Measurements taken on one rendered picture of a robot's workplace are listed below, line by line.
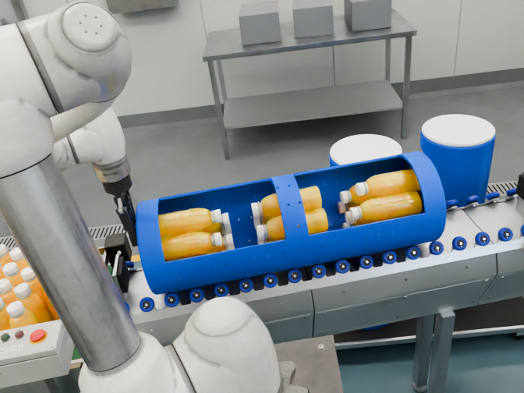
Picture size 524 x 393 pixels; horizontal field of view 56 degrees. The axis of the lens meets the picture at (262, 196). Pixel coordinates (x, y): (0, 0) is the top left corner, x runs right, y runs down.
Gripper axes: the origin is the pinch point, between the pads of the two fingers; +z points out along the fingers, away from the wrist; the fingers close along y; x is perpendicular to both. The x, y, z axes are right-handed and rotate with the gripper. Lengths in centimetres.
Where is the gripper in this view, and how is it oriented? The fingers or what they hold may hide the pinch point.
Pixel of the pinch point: (134, 235)
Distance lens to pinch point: 147.3
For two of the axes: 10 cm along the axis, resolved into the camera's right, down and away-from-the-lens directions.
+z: 1.1, 8.3, 5.5
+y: 1.5, 5.3, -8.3
